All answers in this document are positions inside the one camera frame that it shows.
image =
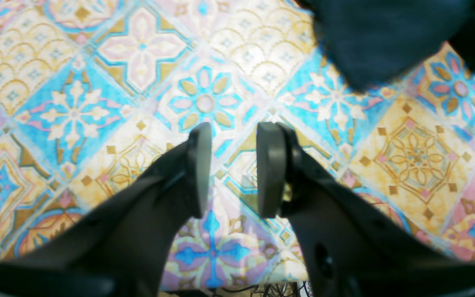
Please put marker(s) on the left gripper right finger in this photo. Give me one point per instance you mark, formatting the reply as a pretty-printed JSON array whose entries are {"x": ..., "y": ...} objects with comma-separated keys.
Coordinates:
[{"x": 350, "y": 248}]

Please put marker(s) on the patterned tablecloth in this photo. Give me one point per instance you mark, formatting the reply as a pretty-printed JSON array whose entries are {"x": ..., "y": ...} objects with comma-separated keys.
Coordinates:
[{"x": 93, "y": 91}]

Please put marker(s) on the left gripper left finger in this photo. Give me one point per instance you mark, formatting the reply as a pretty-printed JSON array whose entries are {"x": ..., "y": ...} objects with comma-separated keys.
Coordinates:
[{"x": 120, "y": 248}]

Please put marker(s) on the dark blue t-shirt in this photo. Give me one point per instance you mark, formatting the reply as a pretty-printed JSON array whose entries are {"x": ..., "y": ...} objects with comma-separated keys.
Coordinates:
[{"x": 371, "y": 42}]

